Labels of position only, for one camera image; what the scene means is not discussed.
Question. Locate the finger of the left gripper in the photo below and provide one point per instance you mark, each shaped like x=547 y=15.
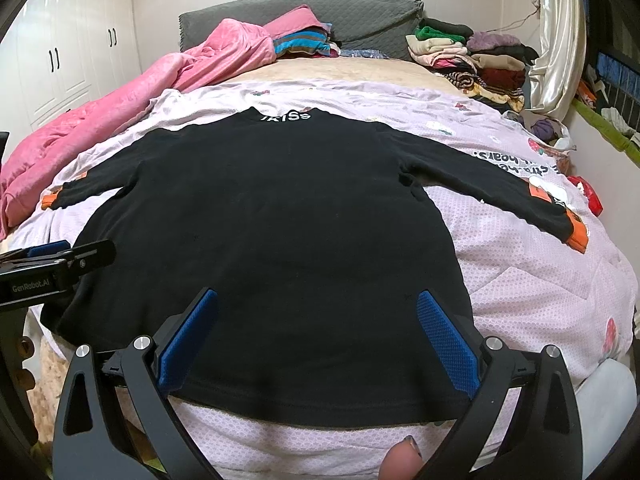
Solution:
x=48 y=249
x=86 y=258

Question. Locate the pink strawberry print quilt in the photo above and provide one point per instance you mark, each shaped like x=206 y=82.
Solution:
x=525 y=286

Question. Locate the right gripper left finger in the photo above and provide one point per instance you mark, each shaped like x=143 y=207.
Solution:
x=91 y=440

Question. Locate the pink fleece blanket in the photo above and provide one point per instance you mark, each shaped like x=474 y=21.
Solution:
x=231 y=49

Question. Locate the striped folded clothes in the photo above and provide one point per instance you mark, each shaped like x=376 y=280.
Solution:
x=298 y=32

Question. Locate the green window ledge cloth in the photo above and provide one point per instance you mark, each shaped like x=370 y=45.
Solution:
x=629 y=145

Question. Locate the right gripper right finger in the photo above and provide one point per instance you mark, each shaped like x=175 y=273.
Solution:
x=522 y=421

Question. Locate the pile of folded clothes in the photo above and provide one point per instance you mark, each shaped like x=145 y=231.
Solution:
x=490 y=67

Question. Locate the beige bed sheet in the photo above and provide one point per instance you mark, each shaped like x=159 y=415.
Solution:
x=403 y=73

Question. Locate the bag with purple cloth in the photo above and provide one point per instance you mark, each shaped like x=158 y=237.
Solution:
x=546 y=130

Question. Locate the grey quilted headboard cover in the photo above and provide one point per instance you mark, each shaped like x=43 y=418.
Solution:
x=381 y=25

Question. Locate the cream satin curtain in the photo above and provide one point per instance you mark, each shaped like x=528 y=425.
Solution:
x=555 y=76

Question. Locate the black sweater orange cuffs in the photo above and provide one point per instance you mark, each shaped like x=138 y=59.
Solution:
x=317 y=235

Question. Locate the white wardrobe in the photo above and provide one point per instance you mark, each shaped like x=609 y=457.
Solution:
x=60 y=54

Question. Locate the right hand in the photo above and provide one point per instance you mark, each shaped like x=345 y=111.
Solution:
x=402 y=462

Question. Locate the red plastic bag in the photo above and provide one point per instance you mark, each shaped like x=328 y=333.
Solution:
x=590 y=194

